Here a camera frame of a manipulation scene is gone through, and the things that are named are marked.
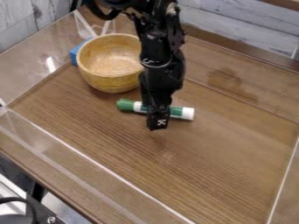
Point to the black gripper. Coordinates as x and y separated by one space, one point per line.
159 83

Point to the green Expo marker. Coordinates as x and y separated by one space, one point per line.
135 106

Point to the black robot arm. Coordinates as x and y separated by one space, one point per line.
157 27

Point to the brown wooden bowl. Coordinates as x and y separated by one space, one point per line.
108 62

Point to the blue block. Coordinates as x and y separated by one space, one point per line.
73 52

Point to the clear acrylic stand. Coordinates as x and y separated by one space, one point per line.
92 30

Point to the black metal bracket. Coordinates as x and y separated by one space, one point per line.
42 214

